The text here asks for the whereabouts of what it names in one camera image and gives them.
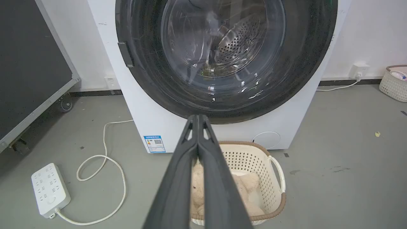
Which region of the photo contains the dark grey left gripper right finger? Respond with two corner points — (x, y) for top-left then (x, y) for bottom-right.
(198, 114), (254, 229)

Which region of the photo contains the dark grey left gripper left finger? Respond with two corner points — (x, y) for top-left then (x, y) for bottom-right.
(142, 114), (199, 229)

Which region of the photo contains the white front-load washing machine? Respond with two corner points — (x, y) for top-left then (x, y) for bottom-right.
(87, 0), (353, 154)

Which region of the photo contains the dark round washing machine door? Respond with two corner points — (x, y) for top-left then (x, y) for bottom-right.
(115, 0), (338, 125)

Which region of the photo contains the cream plush teddy bear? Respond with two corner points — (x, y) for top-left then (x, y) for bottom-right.
(191, 163), (266, 217)

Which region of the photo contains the cream perforated laundry basket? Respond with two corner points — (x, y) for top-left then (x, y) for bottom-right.
(190, 141), (286, 226)

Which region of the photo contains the blue energy label sticker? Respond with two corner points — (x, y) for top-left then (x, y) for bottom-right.
(143, 135), (166, 153)

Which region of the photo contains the white power strip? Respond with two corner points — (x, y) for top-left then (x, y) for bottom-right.
(31, 163), (71, 219)

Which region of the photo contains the grey caster wheel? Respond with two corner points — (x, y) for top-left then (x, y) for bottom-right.
(58, 94), (73, 113)

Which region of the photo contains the white woven storage basket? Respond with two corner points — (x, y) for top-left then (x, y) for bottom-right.
(379, 65), (407, 103)

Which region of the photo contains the white power strip cable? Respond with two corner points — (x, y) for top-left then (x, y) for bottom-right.
(55, 119), (134, 226)

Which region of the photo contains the white appliance power cable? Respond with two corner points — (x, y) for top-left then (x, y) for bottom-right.
(316, 79), (361, 92)

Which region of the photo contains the white wall socket with plug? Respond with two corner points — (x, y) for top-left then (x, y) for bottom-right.
(349, 63), (371, 81)

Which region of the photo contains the dark panel board with frame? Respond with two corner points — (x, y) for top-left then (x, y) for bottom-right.
(0, 0), (80, 154)

